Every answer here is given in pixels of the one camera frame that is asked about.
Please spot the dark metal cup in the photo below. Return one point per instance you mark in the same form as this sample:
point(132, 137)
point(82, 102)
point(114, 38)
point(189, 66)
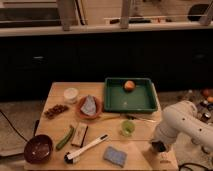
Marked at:
point(158, 146)

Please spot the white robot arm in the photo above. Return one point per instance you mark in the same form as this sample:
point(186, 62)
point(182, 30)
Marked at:
point(180, 117)

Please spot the green plastic tray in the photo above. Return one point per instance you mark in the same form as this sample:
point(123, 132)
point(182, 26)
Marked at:
point(141, 99)

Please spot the orange fruit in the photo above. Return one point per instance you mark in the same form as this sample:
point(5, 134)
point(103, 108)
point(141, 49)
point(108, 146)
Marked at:
point(129, 85)

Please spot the orange plate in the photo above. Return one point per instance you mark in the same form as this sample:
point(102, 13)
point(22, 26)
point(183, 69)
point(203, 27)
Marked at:
point(82, 115)

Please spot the grey crumpled cloth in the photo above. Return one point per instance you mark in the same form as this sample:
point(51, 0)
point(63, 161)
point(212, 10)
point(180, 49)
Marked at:
point(89, 106)

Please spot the white small cup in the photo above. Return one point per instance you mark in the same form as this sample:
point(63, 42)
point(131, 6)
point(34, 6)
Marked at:
point(70, 95)

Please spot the green plastic cup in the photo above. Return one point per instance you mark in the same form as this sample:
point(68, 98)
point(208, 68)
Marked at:
point(127, 128)

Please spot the wooden block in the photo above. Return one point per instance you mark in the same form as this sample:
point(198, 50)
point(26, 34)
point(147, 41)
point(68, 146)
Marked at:
point(79, 134)

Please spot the wooden table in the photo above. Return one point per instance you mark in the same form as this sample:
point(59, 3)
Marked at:
point(137, 147)

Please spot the green cucumber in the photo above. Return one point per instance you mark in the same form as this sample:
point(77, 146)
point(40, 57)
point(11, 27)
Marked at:
point(65, 139)

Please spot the blue sponge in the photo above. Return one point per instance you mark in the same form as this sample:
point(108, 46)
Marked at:
point(115, 156)

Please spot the white dish brush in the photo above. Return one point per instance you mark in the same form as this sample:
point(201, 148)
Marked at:
point(70, 157)

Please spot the dark purple bowl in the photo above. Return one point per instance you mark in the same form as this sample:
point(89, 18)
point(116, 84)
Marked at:
point(38, 149)

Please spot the spice bottle rack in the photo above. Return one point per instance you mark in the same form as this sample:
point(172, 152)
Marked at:
point(203, 112)

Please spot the knife with wooden handle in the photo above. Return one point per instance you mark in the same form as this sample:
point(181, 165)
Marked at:
point(129, 117)

